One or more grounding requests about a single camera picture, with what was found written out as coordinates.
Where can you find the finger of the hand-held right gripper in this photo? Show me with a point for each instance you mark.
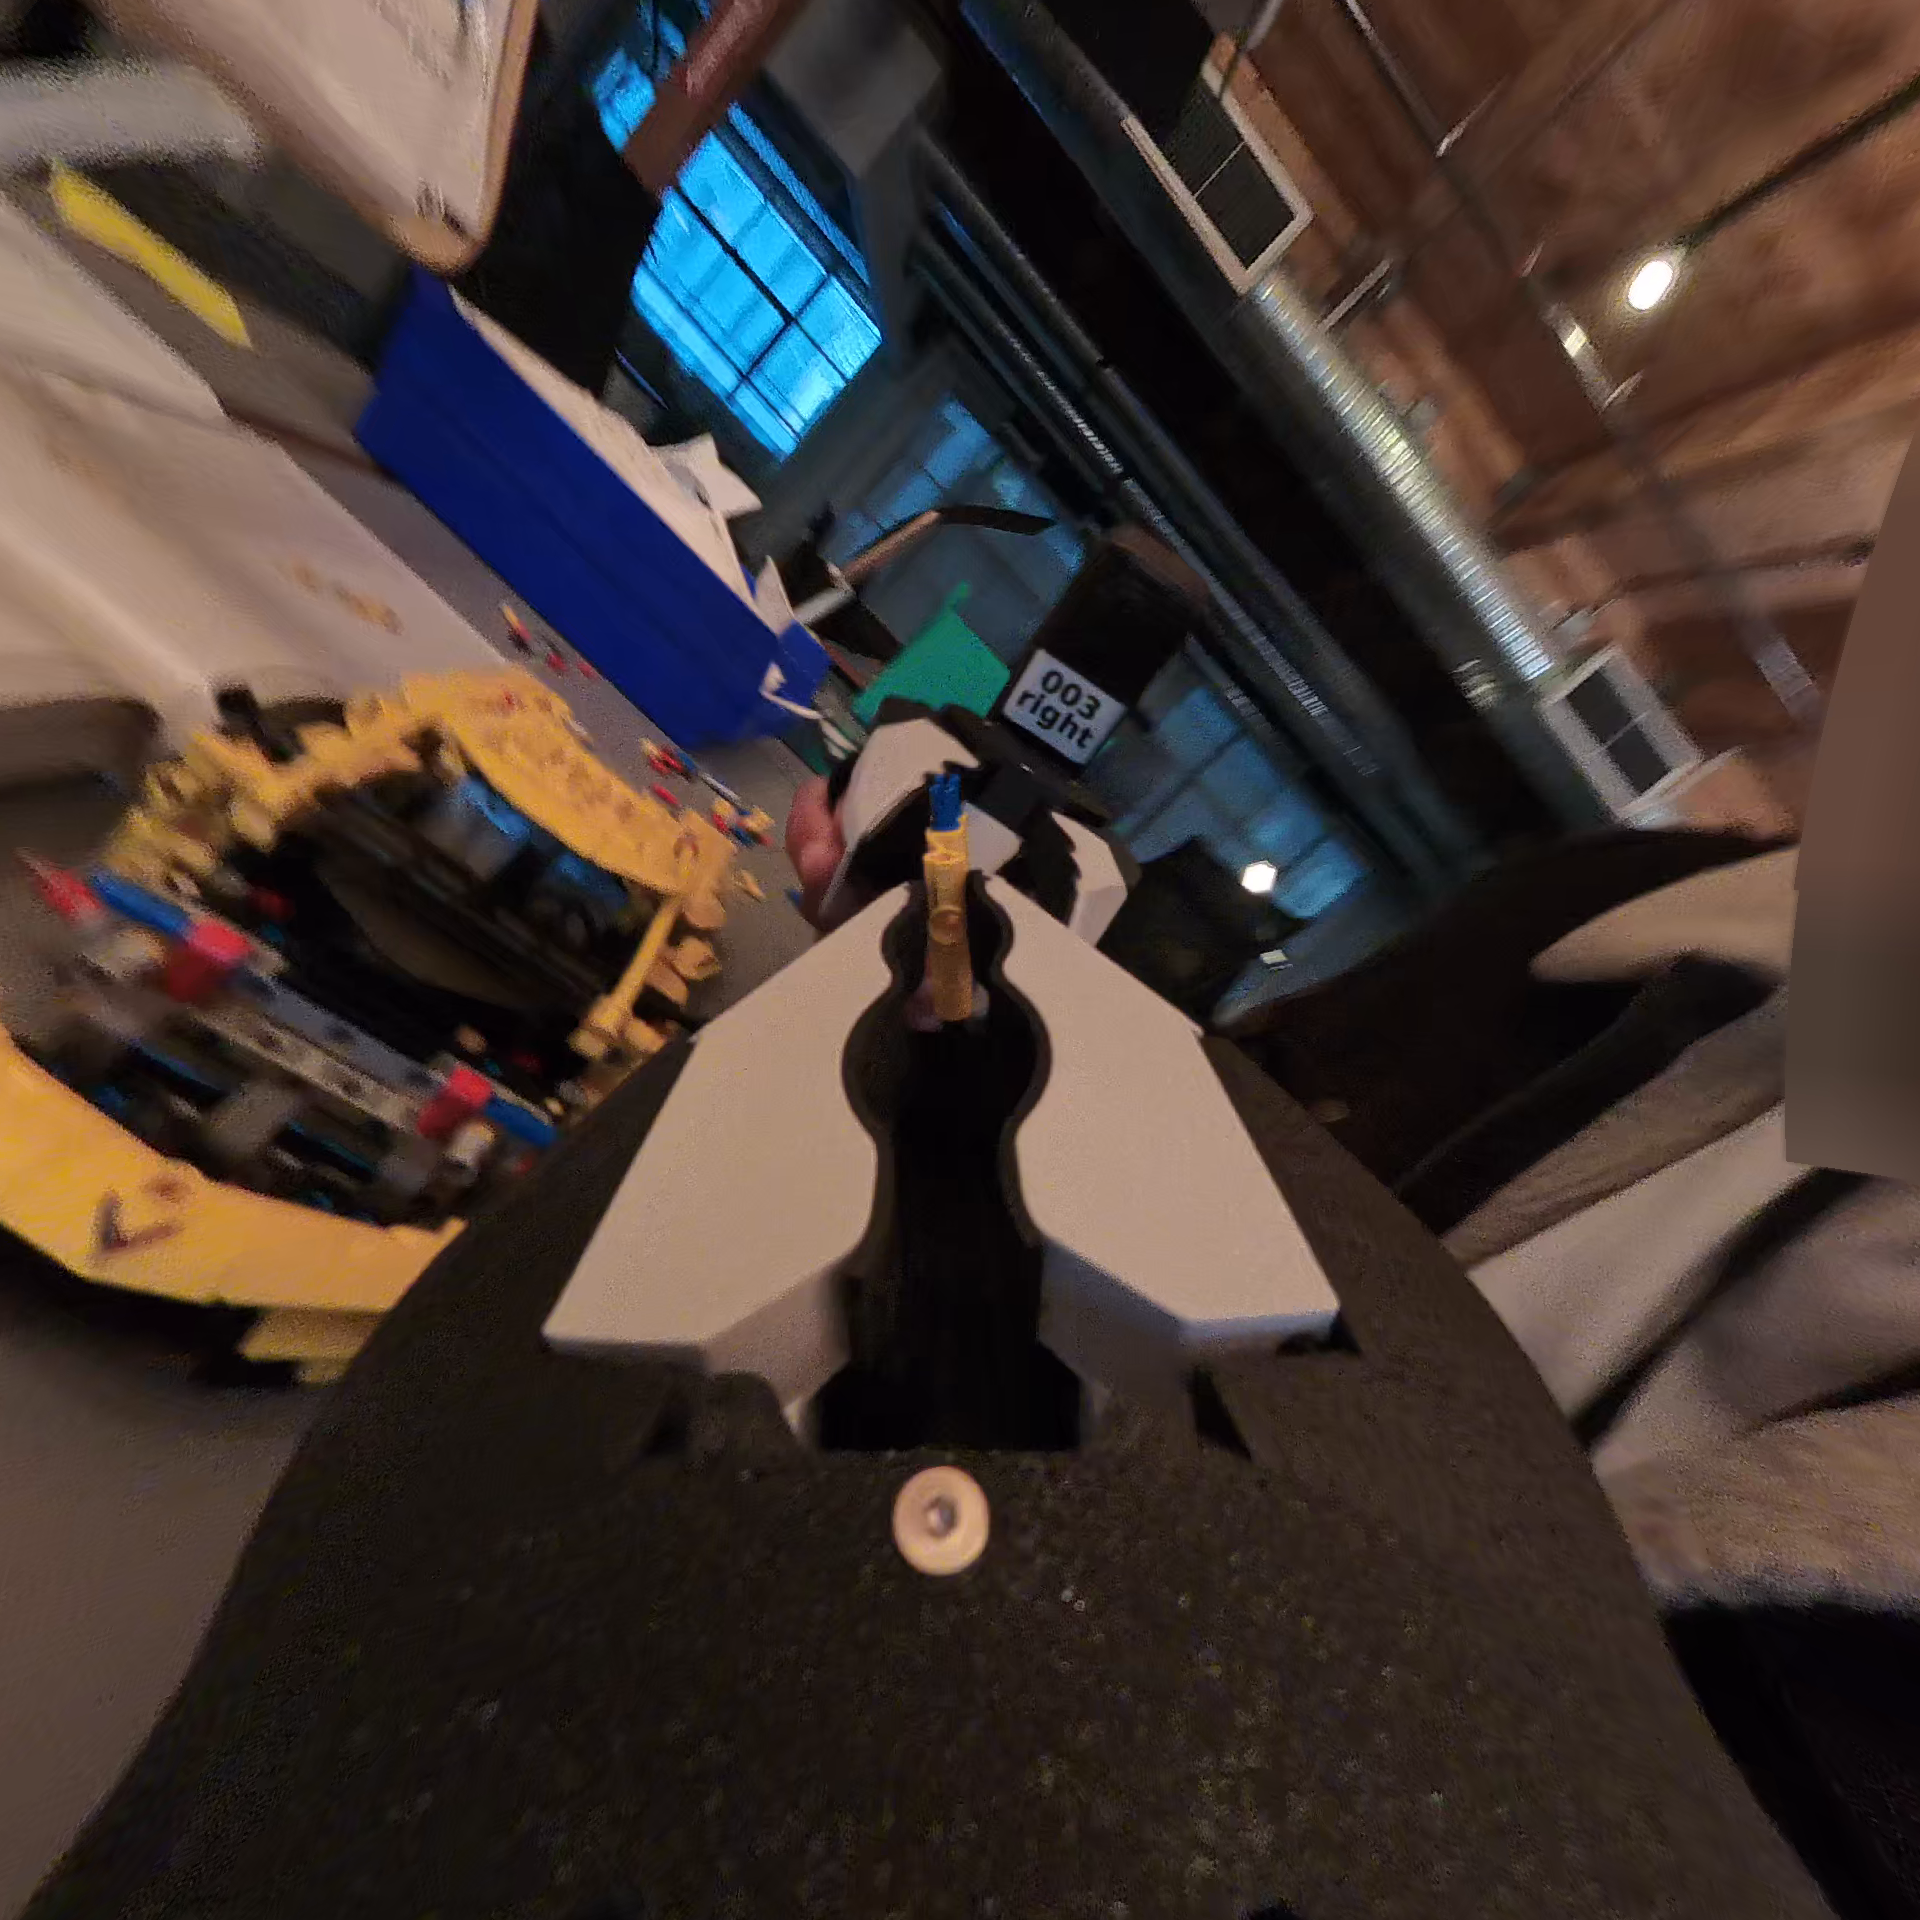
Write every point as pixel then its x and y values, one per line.
pixel 884 780
pixel 1094 885

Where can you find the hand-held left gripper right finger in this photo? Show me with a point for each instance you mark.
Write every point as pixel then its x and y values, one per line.
pixel 1171 1185

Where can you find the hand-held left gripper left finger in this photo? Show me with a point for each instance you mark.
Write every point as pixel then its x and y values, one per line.
pixel 721 1185

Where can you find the yellow connector brick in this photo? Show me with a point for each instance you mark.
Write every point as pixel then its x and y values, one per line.
pixel 948 931

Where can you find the yellow toy brick car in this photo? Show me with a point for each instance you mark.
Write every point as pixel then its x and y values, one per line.
pixel 571 764

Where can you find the person's right forearm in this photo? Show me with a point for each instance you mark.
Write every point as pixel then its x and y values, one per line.
pixel 1424 1051

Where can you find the grey desk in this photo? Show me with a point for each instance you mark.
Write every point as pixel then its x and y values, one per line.
pixel 120 1500

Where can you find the person's right hand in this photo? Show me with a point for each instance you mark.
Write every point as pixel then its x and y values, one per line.
pixel 818 854

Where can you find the scattered small coloured bricks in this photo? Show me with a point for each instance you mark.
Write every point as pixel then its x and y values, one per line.
pixel 661 758

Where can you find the crumpled white paper wrappers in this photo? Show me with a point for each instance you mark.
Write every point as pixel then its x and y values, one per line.
pixel 704 480

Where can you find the blue plastic bin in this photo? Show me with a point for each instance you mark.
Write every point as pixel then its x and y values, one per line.
pixel 571 510

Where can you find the white air vent grille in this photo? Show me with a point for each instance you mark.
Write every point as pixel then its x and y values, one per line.
pixel 1629 729
pixel 1222 173

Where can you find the white shirt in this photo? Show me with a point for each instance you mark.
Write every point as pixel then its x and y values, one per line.
pixel 1621 1275

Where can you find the large paned window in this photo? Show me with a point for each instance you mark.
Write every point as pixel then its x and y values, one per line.
pixel 751 255

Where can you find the ceiling spot light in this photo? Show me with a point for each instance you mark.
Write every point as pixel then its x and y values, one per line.
pixel 1653 281

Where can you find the white instruction booklet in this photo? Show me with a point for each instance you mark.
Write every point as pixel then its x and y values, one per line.
pixel 151 494

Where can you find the wooden board with instruction sheet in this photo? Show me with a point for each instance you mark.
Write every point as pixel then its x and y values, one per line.
pixel 375 90

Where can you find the yellow sticky note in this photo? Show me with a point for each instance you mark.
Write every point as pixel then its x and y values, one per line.
pixel 151 255

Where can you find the silver ventilation duct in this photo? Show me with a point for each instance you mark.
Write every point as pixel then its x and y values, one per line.
pixel 1410 510

